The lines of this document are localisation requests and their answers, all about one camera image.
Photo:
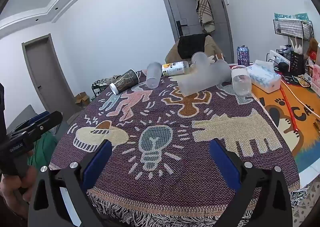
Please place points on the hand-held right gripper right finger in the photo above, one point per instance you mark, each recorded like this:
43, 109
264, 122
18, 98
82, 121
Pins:
224, 164

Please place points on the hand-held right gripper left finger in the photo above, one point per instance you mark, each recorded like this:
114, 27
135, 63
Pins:
98, 164

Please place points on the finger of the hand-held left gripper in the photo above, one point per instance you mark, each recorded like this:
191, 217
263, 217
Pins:
46, 124
30, 122

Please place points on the black paper cup white lid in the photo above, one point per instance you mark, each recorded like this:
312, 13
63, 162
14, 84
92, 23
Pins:
125, 81

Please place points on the large frosted plastic cup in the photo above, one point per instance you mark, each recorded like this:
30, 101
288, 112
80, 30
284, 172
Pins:
205, 77

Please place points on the small frosted plastic cup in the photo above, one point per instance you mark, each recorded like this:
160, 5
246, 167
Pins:
153, 75

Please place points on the person's left hand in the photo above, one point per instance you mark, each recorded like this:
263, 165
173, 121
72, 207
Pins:
17, 192

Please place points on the green cloth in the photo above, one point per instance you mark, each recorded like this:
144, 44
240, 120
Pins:
45, 149

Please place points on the cardboard box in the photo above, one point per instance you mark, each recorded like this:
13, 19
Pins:
82, 99

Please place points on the purple printed woven blanket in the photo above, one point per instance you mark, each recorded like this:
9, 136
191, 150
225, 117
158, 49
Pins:
175, 167

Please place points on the plain grey door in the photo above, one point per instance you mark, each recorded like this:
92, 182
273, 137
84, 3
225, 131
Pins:
46, 74

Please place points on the orange cat print cloth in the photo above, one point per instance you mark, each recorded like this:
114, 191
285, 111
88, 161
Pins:
275, 107

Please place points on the clear glass jar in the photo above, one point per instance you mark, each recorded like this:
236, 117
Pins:
241, 82

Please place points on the white blue tissue pack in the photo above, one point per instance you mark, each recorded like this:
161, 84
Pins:
263, 77

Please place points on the white yellow label bottle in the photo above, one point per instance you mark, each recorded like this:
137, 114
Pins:
175, 68

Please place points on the purple drink can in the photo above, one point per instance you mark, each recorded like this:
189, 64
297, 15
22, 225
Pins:
243, 55

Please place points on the tan chair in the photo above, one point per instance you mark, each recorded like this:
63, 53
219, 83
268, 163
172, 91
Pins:
215, 48

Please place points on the white power strip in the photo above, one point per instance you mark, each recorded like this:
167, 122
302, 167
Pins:
276, 58

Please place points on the black bag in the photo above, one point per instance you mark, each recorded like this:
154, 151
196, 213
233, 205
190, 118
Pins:
192, 46

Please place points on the pink box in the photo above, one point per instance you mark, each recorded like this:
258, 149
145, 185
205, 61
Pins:
316, 75

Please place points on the plaid scarf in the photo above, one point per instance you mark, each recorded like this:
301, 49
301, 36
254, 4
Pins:
203, 7

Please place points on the grey door with lock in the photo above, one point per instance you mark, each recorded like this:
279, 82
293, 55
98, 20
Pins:
175, 4

